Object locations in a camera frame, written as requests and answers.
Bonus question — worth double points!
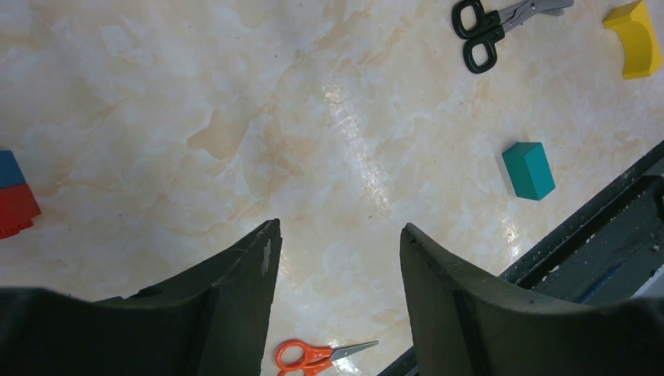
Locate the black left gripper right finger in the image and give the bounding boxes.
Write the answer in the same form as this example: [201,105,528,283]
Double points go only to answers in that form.
[399,224,663,375]

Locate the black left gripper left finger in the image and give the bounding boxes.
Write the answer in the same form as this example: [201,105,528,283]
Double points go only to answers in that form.
[1,219,282,375]

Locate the black handled bandage shears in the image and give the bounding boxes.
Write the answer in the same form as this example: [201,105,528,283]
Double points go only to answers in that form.
[451,0,575,74]

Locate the small orange scissors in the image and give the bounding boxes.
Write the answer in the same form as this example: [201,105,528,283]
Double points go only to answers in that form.
[275,339,379,376]

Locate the teal rectangular block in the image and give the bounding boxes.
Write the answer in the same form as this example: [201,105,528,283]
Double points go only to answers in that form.
[502,142,555,201]

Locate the colourful toy brick block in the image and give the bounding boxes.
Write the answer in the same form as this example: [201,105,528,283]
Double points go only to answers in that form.
[1,150,41,239]

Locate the yellow curved plastic piece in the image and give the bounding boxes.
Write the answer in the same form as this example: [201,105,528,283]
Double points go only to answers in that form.
[602,1,663,80]

